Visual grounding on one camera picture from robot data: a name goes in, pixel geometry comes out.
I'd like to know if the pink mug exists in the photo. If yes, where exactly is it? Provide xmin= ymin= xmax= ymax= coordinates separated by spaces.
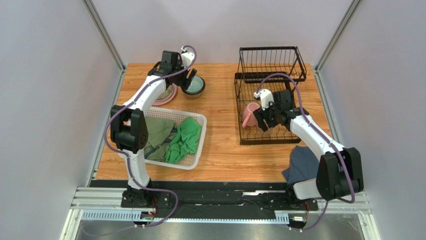
xmin=241 ymin=102 xmax=260 ymax=128

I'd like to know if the light green bowl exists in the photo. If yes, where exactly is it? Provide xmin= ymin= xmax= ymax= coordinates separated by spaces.
xmin=185 ymin=75 xmax=205 ymax=95

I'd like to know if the brown speckled bowl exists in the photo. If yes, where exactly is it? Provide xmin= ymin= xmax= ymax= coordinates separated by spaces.
xmin=181 ymin=78 xmax=206 ymax=98

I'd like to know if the cream patterned plate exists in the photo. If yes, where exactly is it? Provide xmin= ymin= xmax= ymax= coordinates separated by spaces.
xmin=155 ymin=84 xmax=175 ymax=102

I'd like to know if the pink plate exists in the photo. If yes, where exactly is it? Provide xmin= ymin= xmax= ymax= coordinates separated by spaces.
xmin=153 ymin=84 xmax=178 ymax=106

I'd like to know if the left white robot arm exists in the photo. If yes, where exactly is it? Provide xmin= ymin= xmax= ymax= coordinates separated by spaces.
xmin=104 ymin=45 xmax=197 ymax=208

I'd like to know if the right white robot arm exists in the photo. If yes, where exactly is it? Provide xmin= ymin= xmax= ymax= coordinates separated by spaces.
xmin=253 ymin=89 xmax=364 ymax=204

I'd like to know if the dark blue cloth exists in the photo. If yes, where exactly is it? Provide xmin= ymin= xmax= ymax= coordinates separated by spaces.
xmin=281 ymin=145 xmax=319 ymax=185

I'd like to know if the olive green cloth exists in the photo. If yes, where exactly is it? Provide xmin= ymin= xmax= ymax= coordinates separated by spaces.
xmin=144 ymin=116 xmax=178 ymax=162

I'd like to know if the bright green cloth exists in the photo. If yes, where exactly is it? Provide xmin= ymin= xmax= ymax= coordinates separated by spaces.
xmin=165 ymin=117 xmax=202 ymax=164

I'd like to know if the white plastic basket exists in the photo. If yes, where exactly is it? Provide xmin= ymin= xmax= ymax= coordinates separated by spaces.
xmin=145 ymin=106 xmax=207 ymax=170

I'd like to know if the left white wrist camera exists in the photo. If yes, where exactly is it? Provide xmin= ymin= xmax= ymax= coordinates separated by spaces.
xmin=180 ymin=47 xmax=196 ymax=68

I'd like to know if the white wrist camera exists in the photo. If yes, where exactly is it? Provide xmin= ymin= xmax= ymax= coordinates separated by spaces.
xmin=253 ymin=88 xmax=275 ymax=110
xmin=180 ymin=47 xmax=196 ymax=68

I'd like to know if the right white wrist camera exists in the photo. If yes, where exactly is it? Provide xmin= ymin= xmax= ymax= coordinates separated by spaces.
xmin=253 ymin=88 xmax=275 ymax=110

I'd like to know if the black wire dish rack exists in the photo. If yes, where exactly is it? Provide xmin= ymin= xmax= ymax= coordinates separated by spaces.
xmin=234 ymin=46 xmax=307 ymax=145

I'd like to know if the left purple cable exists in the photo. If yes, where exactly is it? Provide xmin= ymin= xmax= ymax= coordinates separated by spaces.
xmin=103 ymin=44 xmax=198 ymax=229

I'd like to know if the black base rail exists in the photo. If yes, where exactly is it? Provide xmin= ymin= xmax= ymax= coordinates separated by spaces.
xmin=89 ymin=179 xmax=319 ymax=220

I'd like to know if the aluminium frame rail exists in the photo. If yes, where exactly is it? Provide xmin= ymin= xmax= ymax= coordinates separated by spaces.
xmin=60 ymin=186 xmax=380 ymax=240

